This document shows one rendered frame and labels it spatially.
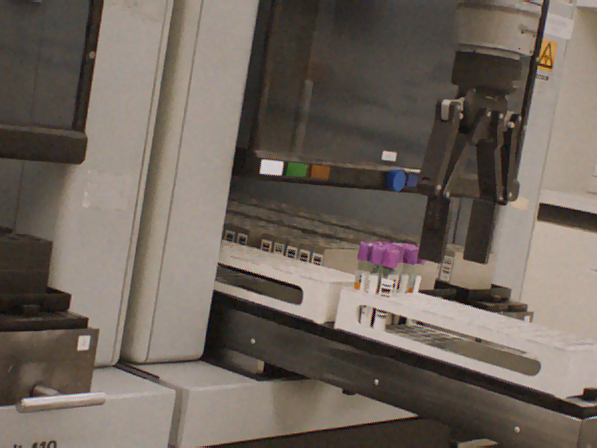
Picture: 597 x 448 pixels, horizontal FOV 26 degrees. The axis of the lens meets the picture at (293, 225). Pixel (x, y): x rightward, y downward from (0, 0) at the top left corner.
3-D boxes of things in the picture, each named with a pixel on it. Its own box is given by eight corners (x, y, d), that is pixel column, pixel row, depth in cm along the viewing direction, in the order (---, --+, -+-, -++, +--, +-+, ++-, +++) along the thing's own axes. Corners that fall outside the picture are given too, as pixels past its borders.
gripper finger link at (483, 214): (473, 198, 146) (476, 199, 147) (462, 259, 147) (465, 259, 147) (495, 203, 144) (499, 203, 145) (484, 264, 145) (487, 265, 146)
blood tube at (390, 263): (368, 343, 145) (384, 247, 144) (382, 345, 146) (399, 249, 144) (369, 347, 144) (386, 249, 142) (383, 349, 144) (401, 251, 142)
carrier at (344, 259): (358, 290, 178) (365, 247, 177) (370, 293, 176) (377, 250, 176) (304, 291, 169) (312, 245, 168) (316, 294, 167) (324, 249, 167)
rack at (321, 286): (142, 279, 168) (150, 232, 167) (197, 279, 175) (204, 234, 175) (317, 334, 149) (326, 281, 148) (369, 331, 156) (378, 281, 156)
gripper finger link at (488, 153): (466, 109, 143) (473, 104, 144) (473, 201, 147) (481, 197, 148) (496, 113, 140) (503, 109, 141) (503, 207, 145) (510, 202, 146)
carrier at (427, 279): (422, 289, 189) (429, 249, 189) (434, 292, 188) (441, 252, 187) (374, 289, 180) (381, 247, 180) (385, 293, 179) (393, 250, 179)
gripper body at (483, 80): (499, 52, 135) (483, 140, 136) (540, 62, 142) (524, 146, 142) (439, 45, 140) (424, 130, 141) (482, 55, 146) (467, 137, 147)
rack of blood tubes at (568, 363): (329, 338, 147) (338, 285, 147) (381, 335, 155) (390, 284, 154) (559, 411, 128) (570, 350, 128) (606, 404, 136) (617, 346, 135)
